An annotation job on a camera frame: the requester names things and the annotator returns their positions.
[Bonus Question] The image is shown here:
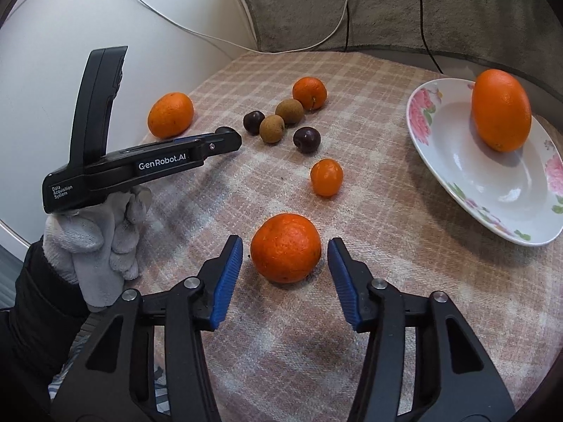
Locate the black cable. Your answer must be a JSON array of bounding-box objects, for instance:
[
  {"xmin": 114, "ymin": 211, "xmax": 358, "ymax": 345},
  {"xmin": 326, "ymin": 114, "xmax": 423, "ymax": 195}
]
[
  {"xmin": 413, "ymin": 0, "xmax": 445, "ymax": 75},
  {"xmin": 343, "ymin": 0, "xmax": 353, "ymax": 51}
]

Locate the person's left hand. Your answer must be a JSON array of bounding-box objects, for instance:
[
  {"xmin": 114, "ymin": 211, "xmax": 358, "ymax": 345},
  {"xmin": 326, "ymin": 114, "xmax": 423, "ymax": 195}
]
[{"xmin": 43, "ymin": 186, "xmax": 152, "ymax": 313}]

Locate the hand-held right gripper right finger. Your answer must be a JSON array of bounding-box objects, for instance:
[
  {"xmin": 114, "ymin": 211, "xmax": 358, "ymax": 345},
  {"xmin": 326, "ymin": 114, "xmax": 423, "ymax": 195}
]
[{"xmin": 327, "ymin": 237, "xmax": 517, "ymax": 422}]

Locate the large mandarin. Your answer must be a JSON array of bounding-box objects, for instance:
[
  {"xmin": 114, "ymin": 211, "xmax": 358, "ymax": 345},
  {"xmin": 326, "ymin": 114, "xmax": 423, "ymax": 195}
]
[{"xmin": 250, "ymin": 213, "xmax": 323, "ymax": 284}]

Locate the small mandarin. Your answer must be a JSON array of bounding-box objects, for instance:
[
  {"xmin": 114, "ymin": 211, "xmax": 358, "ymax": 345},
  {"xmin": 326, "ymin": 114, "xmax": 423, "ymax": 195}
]
[{"xmin": 292, "ymin": 77, "xmax": 328, "ymax": 111}]

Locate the white floral plate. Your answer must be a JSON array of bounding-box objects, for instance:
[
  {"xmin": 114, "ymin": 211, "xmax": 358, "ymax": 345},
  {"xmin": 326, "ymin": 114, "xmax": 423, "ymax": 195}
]
[{"xmin": 405, "ymin": 78, "xmax": 563, "ymax": 247}]

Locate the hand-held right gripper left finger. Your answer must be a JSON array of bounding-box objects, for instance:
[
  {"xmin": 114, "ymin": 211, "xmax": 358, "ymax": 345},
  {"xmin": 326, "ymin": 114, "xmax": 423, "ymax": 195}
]
[{"xmin": 50, "ymin": 235, "xmax": 244, "ymax": 422}]

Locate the grey blanket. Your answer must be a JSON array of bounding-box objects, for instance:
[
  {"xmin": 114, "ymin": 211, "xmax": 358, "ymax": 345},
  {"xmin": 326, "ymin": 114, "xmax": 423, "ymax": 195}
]
[{"xmin": 234, "ymin": 0, "xmax": 563, "ymax": 110}]

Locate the small orange kumquat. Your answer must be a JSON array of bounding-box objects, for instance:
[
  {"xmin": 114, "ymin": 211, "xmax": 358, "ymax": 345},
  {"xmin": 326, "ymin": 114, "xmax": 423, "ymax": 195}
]
[{"xmin": 310, "ymin": 158, "xmax": 344, "ymax": 198}]

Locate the brown longan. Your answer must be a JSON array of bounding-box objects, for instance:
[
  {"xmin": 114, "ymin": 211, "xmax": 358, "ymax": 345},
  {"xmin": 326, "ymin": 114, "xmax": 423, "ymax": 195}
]
[
  {"xmin": 259, "ymin": 114, "xmax": 286, "ymax": 144},
  {"xmin": 275, "ymin": 98, "xmax": 305, "ymax": 125}
]

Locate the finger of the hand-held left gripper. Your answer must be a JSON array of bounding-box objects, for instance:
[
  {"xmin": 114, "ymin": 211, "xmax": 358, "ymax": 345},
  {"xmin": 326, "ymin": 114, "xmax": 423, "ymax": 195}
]
[{"xmin": 203, "ymin": 132, "xmax": 243, "ymax": 160}]

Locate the large oval orange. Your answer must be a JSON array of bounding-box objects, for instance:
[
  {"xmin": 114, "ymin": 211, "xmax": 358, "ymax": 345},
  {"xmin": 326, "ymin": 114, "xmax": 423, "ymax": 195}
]
[{"xmin": 472, "ymin": 69, "xmax": 533, "ymax": 153}]

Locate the white cable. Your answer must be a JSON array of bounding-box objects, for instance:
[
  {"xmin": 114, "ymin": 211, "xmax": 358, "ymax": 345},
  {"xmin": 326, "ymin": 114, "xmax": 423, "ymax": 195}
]
[{"xmin": 94, "ymin": 0, "xmax": 359, "ymax": 53}]

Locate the plaid tablecloth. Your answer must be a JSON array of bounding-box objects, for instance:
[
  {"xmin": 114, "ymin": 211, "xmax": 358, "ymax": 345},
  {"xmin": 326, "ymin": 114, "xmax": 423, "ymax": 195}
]
[{"xmin": 44, "ymin": 50, "xmax": 563, "ymax": 422}]

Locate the person's left forearm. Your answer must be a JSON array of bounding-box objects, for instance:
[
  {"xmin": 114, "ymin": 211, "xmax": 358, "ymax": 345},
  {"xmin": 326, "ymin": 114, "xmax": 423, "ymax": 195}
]
[{"xmin": 0, "ymin": 237, "xmax": 95, "ymax": 422}]

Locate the medium mandarin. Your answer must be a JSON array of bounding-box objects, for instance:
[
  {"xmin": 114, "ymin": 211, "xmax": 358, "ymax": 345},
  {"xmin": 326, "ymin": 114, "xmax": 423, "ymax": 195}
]
[{"xmin": 147, "ymin": 92, "xmax": 195, "ymax": 139}]

